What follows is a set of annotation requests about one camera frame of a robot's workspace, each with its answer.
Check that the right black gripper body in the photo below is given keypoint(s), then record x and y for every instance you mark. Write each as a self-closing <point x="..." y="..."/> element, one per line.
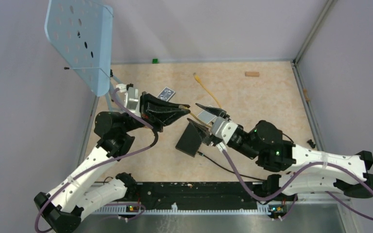
<point x="212" y="140"/>

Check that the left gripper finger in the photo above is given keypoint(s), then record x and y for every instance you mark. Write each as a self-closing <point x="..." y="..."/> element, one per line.
<point x="150" y="102"/>
<point x="162" y="117"/>

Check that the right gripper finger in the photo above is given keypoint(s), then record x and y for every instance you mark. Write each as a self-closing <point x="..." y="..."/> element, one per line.
<point x="202" y="131"/>
<point x="218" y="112"/>

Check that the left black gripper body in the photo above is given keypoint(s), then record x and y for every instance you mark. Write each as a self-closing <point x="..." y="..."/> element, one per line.
<point x="143" y="108"/>

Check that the grey card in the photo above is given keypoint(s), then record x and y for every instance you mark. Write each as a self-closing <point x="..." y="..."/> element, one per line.
<point x="206" y="117"/>

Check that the black network switch box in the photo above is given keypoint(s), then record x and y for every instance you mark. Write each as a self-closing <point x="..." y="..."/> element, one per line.
<point x="190" y="141"/>

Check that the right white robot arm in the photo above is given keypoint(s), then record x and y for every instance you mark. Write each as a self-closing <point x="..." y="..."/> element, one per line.
<point x="294" y="169"/>

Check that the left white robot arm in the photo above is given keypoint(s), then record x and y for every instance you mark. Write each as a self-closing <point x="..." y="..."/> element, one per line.
<point x="68" y="204"/>

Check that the blue playing card deck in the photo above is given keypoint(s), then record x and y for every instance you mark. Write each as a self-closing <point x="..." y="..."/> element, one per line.
<point x="166" y="94"/>

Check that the long wooden block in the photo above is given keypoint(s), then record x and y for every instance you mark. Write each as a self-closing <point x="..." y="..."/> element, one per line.
<point x="252" y="74"/>

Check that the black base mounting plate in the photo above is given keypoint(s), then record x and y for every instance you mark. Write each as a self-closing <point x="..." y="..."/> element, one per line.
<point x="192" y="196"/>

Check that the light blue music stand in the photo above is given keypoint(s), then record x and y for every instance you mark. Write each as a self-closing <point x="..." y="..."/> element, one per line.
<point x="81" y="32"/>

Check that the small black clip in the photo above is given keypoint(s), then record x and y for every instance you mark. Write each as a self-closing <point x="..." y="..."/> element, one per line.
<point x="311" y="143"/>

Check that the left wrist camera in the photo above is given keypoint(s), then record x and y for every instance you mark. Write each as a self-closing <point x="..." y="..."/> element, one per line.
<point x="131" y="98"/>

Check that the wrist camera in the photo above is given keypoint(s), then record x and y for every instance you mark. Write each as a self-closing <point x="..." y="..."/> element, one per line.
<point x="131" y="98"/>
<point x="228" y="133"/>

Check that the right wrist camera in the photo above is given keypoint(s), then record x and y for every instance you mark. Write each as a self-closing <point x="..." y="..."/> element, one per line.
<point x="228" y="133"/>

